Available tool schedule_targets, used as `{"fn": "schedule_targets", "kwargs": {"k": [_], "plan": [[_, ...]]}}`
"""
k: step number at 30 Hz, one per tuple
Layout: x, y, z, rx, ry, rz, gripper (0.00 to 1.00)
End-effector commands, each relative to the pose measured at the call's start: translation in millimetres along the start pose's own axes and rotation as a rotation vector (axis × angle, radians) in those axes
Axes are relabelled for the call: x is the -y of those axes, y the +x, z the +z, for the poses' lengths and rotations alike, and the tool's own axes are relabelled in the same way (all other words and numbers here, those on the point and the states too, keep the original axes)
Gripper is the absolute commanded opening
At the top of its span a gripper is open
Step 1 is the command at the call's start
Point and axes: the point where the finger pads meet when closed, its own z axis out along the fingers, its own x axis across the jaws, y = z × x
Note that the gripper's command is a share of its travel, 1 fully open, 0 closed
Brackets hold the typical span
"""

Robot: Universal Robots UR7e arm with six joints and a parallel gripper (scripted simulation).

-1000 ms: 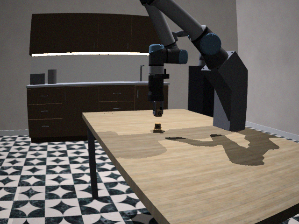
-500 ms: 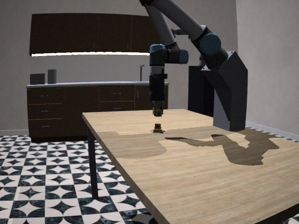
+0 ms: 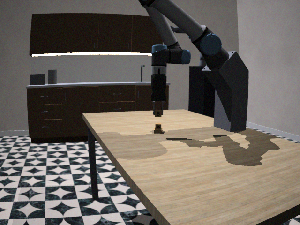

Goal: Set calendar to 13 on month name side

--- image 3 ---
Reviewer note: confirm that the tan calendar cube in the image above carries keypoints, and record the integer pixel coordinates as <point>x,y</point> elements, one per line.
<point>158,126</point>
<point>158,113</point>

